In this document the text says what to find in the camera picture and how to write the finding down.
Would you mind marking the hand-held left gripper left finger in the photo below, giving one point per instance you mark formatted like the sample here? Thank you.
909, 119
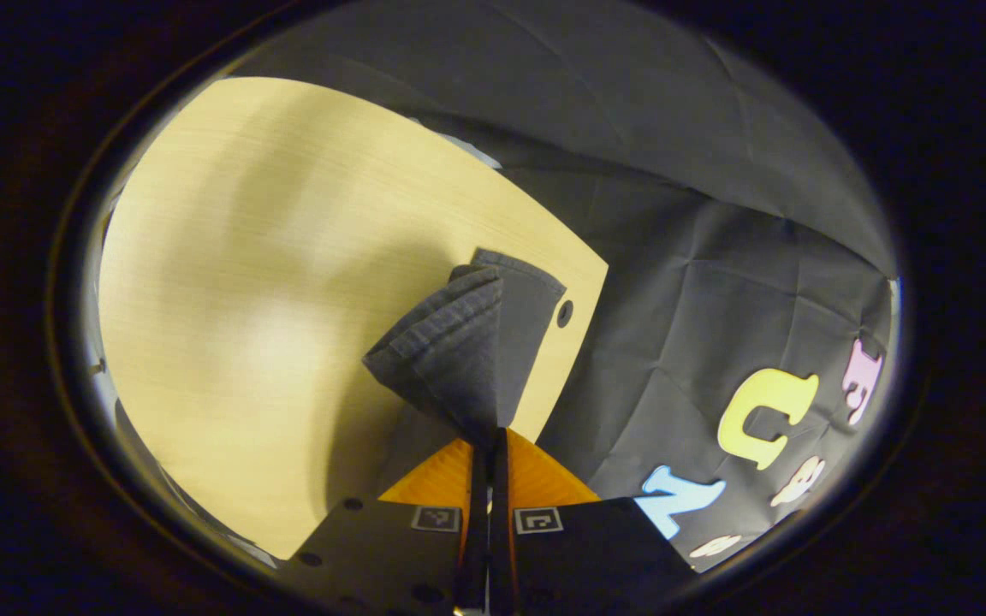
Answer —
476, 547

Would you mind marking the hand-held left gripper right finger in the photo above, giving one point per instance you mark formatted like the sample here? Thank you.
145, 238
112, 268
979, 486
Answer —
500, 547

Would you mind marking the dark grey jeans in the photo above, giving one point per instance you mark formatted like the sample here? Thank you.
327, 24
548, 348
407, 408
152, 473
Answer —
467, 351

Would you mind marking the black backdrop cloth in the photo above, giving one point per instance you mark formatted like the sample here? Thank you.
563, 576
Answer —
715, 257

